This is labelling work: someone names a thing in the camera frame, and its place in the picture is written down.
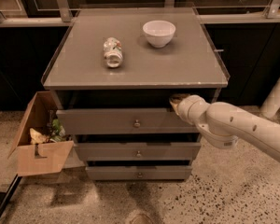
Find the crumpled trash in box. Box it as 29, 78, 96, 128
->
29, 119, 69, 145

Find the grey drawer cabinet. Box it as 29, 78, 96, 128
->
42, 7, 229, 168

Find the grey top drawer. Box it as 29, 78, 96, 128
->
57, 108, 198, 134

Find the grey bottom drawer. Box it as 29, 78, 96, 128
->
86, 165, 192, 180

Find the grey middle drawer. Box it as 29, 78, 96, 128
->
75, 142, 201, 161

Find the crushed printed drink can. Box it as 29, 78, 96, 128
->
103, 37, 123, 68

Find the metal window frame railing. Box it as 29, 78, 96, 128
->
0, 0, 280, 27

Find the white ceramic bowl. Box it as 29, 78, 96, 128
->
143, 21, 175, 48

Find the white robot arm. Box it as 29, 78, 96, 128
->
169, 78, 280, 162

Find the black metal bar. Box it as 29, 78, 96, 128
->
0, 175, 21, 217

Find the open cardboard box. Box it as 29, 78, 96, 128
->
8, 91, 73, 176

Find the grey drawer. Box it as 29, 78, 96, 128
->
86, 165, 192, 180
75, 142, 201, 161
57, 108, 198, 134

